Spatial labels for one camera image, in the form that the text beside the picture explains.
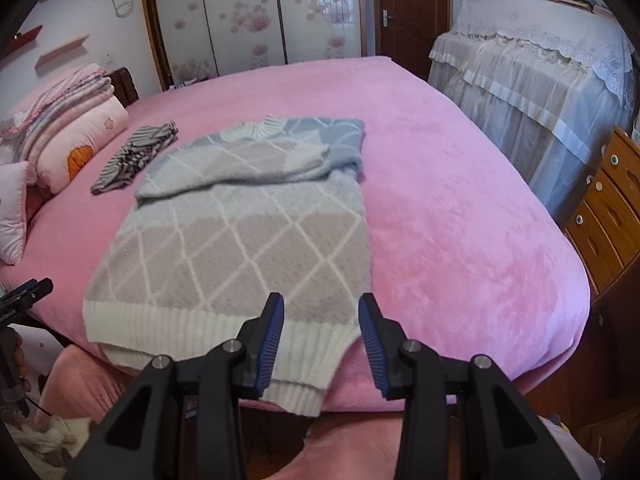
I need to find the pink bed blanket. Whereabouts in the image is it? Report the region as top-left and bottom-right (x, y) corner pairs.
(0, 54), (591, 413)

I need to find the brown wooden door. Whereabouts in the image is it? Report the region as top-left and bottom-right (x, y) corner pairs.
(374, 0), (451, 80)

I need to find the white lace covered furniture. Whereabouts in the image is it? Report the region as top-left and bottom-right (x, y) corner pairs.
(428, 0), (637, 223)

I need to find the white pillow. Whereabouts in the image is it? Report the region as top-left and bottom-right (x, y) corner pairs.
(0, 162), (28, 266)

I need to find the floral sliding wardrobe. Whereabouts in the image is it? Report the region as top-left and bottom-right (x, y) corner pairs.
(141, 0), (367, 90)

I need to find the pink wall shelf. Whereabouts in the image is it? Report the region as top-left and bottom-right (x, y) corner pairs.
(34, 34), (90, 70)

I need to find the dark wooden headboard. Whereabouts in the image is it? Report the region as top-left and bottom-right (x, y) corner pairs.
(107, 67), (139, 108)

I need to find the pink pillow orange print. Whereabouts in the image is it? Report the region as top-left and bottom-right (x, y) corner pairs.
(35, 96), (129, 194)

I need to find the grey white diamond sweater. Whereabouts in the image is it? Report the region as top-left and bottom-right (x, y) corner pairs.
(82, 117), (371, 416)

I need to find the wooden drawer cabinet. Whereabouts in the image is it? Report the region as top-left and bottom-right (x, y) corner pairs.
(564, 128), (640, 298)

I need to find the person's left hand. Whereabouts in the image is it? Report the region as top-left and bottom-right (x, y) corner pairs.
(1, 327), (32, 396)

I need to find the black white striped garment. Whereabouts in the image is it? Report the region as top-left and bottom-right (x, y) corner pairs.
(90, 122), (179, 195)

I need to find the folded striped pink quilt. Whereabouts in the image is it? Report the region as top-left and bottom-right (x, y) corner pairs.
(1, 63), (114, 165)

